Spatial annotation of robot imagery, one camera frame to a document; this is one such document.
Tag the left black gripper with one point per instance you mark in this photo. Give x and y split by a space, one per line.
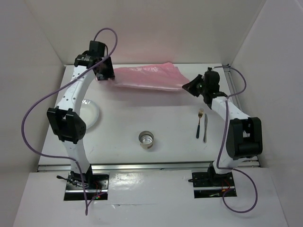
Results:
109 74

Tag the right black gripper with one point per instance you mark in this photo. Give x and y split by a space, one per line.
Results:
191 87

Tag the pink rose satin cloth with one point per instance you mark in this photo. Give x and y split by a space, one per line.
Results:
164 77

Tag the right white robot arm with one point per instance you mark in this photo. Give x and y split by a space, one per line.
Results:
219 106

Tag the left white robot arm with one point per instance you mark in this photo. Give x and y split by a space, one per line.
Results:
65 119

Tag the silver table knife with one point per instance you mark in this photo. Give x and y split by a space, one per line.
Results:
205 128

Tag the white round plate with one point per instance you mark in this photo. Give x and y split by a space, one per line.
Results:
89 112

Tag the small metal cup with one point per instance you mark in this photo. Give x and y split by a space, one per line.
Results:
146 139

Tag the gold fork dark handle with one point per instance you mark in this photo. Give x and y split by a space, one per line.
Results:
200 115

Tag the aluminium front rail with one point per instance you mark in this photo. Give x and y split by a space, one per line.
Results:
144 166

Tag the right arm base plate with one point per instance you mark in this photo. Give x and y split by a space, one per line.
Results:
209 184

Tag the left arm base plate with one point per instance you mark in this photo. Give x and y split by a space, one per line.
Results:
98 187

